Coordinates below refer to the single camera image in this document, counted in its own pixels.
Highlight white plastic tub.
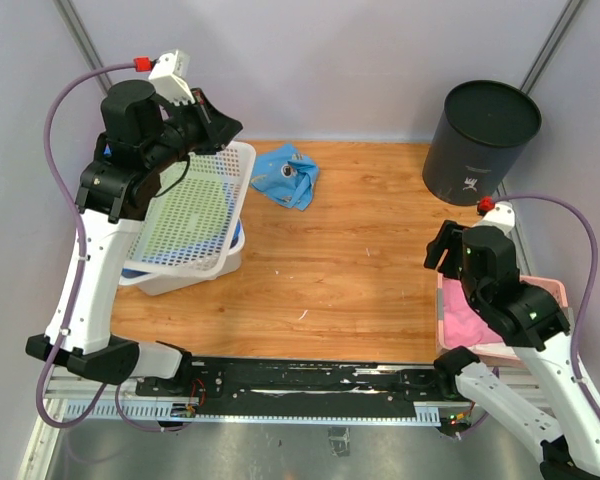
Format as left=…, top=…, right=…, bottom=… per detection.
left=119, top=243, right=244, bottom=296

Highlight white perforated plastic basket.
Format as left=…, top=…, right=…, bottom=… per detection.
left=124, top=141, right=256, bottom=278

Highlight green plastic basin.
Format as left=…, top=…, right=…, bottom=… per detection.
left=144, top=178, right=239, bottom=264

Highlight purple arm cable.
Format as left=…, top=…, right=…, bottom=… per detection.
left=449, top=193, right=600, bottom=441
left=34, top=57, right=154, bottom=434

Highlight blue plastic bin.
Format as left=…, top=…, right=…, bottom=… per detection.
left=121, top=220, right=242, bottom=279

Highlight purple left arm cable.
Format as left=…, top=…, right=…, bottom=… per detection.
left=34, top=57, right=154, bottom=434

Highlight white slotted cable duct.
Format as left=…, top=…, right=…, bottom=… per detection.
left=62, top=399, right=441, bottom=427

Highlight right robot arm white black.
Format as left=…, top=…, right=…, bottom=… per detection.
left=424, top=221, right=600, bottom=479

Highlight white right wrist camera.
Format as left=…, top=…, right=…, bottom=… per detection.
left=474, top=202, right=516, bottom=236

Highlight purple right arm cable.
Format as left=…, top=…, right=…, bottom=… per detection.
left=449, top=193, right=600, bottom=441

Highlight large dark blue cylindrical container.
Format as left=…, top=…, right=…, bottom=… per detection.
left=422, top=80, right=542, bottom=206

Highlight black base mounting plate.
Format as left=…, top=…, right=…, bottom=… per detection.
left=135, top=357, right=465, bottom=422

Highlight blue printed cloth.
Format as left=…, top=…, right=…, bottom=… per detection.
left=250, top=143, right=320, bottom=211

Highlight pink perforated basket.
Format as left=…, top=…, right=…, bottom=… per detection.
left=434, top=272, right=569, bottom=369

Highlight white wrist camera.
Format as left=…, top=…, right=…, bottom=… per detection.
left=148, top=49, right=195, bottom=105
left=474, top=202, right=516, bottom=236

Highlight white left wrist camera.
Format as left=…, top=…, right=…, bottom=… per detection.
left=148, top=49, right=195, bottom=105

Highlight pink towel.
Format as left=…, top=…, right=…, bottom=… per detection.
left=442, top=278, right=502, bottom=348

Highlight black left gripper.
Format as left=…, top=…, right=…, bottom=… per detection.
left=144, top=87, right=244, bottom=172

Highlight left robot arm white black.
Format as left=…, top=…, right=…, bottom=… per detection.
left=25, top=80, right=243, bottom=396

